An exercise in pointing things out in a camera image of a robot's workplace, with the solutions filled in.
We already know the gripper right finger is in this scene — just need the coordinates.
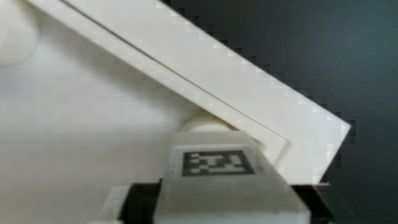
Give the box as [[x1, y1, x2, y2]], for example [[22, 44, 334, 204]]
[[292, 185, 336, 224]]

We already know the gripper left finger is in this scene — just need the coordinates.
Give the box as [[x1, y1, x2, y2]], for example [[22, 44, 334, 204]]
[[100, 182, 162, 224]]

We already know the white leg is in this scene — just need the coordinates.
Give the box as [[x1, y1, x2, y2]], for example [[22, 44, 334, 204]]
[[155, 116, 311, 224]]

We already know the white square tabletop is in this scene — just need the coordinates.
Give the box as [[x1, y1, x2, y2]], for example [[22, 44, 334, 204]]
[[0, 0, 350, 224]]

